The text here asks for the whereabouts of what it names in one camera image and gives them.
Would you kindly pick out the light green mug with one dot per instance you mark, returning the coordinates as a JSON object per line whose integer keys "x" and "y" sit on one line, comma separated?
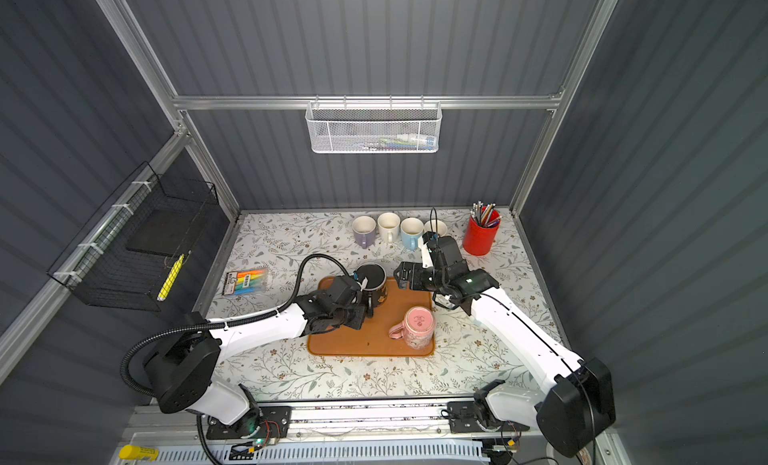
{"x": 437, "y": 226}

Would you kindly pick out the black wire wall basket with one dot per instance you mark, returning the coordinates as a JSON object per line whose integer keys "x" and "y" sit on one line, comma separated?
{"x": 124, "y": 259}

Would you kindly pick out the red pen holder cup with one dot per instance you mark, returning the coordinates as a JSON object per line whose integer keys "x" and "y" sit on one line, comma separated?
{"x": 478, "y": 240}

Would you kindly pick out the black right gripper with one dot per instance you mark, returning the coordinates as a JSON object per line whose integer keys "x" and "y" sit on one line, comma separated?
{"x": 415, "y": 282}

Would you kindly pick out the black patterned mug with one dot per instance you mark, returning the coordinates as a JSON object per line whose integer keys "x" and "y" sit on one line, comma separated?
{"x": 372, "y": 279}

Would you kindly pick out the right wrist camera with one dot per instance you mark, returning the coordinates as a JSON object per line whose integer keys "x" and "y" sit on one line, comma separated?
{"x": 429, "y": 245}

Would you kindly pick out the light blue mug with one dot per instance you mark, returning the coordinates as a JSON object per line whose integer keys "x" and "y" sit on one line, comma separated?
{"x": 411, "y": 231}

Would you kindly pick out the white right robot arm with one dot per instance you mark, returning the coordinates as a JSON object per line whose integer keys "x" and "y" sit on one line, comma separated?
{"x": 574, "y": 403}

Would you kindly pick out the pink patterned mug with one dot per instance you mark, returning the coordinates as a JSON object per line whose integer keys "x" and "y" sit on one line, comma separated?
{"x": 416, "y": 328}

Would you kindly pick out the purple mug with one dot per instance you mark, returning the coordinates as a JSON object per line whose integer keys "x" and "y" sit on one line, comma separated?
{"x": 365, "y": 231}

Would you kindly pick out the yellow marker pen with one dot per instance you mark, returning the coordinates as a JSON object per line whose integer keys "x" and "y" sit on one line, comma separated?
{"x": 138, "y": 453}

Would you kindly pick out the orange plastic tray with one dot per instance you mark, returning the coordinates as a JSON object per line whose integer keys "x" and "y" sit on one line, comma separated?
{"x": 373, "y": 340}

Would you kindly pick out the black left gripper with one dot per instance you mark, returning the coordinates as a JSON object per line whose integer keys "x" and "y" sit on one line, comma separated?
{"x": 358, "y": 322}

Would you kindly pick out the clear highlighter pen pack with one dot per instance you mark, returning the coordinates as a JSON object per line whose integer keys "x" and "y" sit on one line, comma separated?
{"x": 244, "y": 281}

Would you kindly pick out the white wire mesh basket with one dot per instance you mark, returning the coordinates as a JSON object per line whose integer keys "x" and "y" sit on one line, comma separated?
{"x": 374, "y": 127}

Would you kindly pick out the white mug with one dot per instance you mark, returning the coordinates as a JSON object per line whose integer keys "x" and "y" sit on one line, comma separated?
{"x": 389, "y": 227}

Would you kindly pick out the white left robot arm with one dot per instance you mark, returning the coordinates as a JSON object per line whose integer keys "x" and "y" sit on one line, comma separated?
{"x": 178, "y": 366}

